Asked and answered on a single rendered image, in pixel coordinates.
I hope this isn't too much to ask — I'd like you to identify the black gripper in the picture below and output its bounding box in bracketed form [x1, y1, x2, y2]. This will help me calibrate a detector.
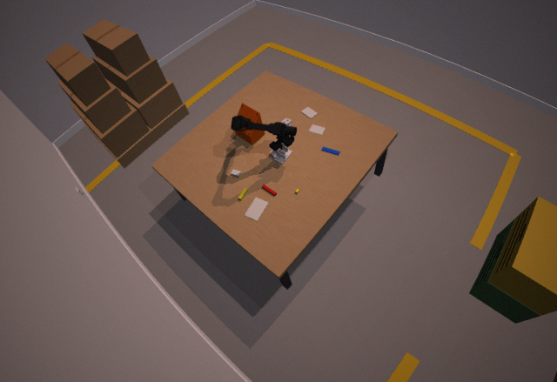
[269, 135, 285, 151]

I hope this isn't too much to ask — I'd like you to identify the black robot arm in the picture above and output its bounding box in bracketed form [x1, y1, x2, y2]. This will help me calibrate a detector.
[231, 115, 297, 147]

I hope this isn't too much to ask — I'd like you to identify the blue flat bar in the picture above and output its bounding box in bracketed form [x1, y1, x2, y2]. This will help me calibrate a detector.
[322, 146, 340, 155]

